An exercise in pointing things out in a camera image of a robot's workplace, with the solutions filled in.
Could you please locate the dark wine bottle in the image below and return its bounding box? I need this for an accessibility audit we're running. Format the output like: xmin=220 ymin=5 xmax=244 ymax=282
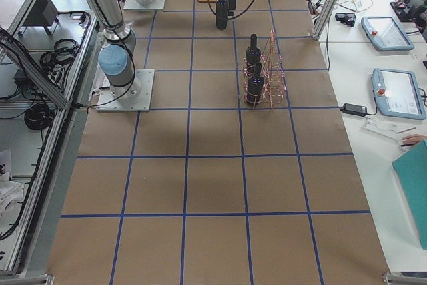
xmin=216 ymin=0 xmax=228 ymax=30
xmin=245 ymin=34 xmax=261 ymax=73
xmin=246 ymin=62 xmax=264 ymax=107

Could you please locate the teach pendant far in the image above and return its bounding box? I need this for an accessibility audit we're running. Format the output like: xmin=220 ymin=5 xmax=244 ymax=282
xmin=360 ymin=17 xmax=414 ymax=51

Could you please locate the teach pendant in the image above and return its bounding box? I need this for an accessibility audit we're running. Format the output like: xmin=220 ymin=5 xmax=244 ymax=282
xmin=371 ymin=68 xmax=426 ymax=120
xmin=360 ymin=17 xmax=414 ymax=51

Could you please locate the black power adapter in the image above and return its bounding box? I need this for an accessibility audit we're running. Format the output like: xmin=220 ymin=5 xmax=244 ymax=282
xmin=340 ymin=103 xmax=368 ymax=117

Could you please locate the teach pendant near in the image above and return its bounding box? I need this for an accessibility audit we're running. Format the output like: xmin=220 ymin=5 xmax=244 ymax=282
xmin=371 ymin=68 xmax=426 ymax=120

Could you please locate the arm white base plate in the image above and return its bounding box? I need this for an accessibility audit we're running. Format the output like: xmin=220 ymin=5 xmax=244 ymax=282
xmin=124 ymin=0 xmax=165 ymax=11
xmin=96 ymin=69 xmax=155 ymax=112

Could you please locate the copper wire bottle basket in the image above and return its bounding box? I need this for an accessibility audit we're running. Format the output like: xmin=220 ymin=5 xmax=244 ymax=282
xmin=243 ymin=29 xmax=286 ymax=109

